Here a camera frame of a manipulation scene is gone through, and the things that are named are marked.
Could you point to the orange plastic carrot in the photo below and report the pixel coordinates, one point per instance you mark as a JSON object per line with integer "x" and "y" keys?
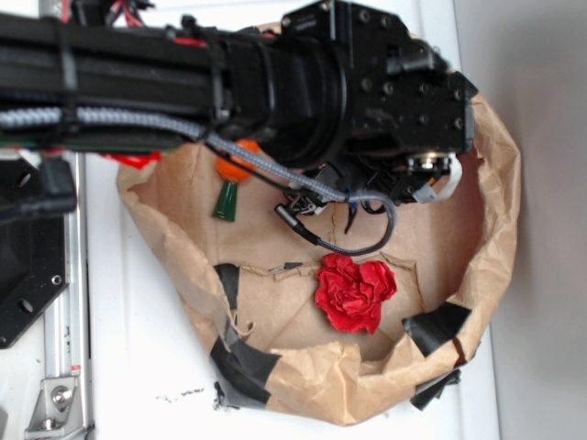
{"x": 233, "y": 170}

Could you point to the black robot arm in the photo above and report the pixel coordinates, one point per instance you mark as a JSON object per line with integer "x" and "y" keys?
{"x": 74, "y": 84}

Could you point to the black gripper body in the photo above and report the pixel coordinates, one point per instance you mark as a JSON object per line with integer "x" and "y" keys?
{"x": 378, "y": 96}

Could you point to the brown paper bag tray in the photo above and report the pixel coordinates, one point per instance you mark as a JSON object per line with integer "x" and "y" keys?
{"x": 248, "y": 287}

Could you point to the aluminium extrusion rail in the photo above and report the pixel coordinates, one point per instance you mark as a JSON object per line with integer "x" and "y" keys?
{"x": 65, "y": 406}

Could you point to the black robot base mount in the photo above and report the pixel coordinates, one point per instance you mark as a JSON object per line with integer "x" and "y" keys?
{"x": 34, "y": 204}

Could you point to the red crumpled paper flower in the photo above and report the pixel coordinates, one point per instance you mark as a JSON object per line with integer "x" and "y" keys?
{"x": 351, "y": 294}

